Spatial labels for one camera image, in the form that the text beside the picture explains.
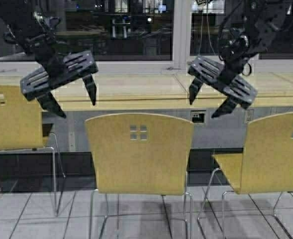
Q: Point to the white wall socket plate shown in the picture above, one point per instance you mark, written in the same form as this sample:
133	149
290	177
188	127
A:
249	115

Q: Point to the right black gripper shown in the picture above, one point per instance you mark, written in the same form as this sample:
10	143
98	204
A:
237	90

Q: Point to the long wooden counter table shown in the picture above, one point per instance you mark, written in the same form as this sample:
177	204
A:
167	91

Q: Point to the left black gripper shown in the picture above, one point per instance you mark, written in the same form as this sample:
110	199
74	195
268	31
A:
39	84

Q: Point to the yellow wooden chair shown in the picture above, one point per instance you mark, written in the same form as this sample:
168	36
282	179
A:
265	164
142	154
21	126

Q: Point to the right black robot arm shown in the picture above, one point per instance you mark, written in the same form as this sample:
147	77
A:
249	29

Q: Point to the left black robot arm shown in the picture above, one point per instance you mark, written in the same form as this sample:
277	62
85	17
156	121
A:
35	34

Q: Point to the wall power outlet box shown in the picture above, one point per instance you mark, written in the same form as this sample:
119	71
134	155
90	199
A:
198	117

